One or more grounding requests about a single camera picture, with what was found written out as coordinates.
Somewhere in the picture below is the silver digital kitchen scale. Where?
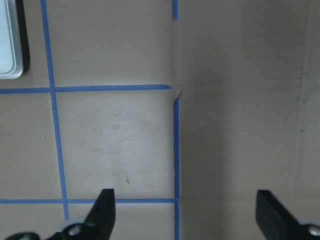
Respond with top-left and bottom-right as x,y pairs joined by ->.
0,0 -> 30,80

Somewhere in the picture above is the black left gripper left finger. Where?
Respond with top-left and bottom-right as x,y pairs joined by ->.
51,188 -> 115,240

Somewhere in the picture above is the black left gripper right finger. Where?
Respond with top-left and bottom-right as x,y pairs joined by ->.
255,189 -> 320,240

